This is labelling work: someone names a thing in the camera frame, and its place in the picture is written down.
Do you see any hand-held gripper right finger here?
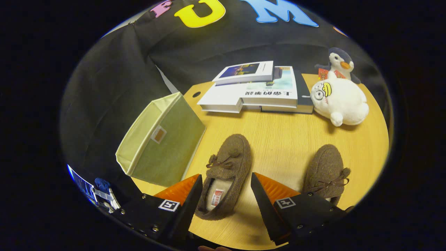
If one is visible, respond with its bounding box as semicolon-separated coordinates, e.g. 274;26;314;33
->
251;172;351;245

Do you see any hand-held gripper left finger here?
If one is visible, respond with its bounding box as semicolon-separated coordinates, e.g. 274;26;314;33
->
111;174;203;243

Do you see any green fabric storage box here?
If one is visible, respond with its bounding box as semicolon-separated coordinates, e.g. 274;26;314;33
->
115;92;207;188

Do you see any brown fuzzy shoe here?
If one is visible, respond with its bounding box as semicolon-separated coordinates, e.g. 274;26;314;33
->
194;134;252;221
302;144;351;206

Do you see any blue crumpled cloth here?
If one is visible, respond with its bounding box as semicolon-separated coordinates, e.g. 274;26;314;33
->
94;177;112;192

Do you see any light blue cover book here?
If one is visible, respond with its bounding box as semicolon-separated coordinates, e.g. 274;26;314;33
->
240;66;299;109

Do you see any white seal plush toy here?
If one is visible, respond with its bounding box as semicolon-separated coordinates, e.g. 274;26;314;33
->
310;71;370;127

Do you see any small white night-photo book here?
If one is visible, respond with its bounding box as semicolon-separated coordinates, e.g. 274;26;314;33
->
212;61;275;86

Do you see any penguin plush toy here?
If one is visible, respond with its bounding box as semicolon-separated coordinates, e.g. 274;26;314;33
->
315;47;361;84

